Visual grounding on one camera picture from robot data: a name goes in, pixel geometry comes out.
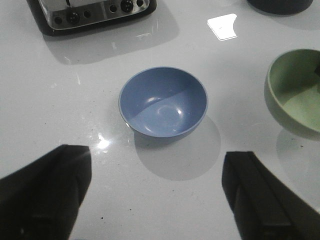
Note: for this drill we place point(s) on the black and chrome toaster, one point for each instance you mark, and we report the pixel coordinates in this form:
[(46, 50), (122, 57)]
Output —
[(64, 17)]

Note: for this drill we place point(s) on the dark blue saucepan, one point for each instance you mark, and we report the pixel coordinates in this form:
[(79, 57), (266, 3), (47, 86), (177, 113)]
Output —
[(281, 7)]

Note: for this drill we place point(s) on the light green bowl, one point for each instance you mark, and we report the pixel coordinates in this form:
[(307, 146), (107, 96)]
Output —
[(292, 92)]

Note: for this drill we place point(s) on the blue bowl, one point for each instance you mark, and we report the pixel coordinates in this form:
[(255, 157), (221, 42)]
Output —
[(163, 103)]

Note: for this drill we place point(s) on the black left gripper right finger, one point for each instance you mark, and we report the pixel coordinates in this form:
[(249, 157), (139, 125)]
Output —
[(263, 207)]

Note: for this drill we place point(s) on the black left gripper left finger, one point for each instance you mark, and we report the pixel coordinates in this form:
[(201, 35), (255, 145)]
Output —
[(41, 201)]

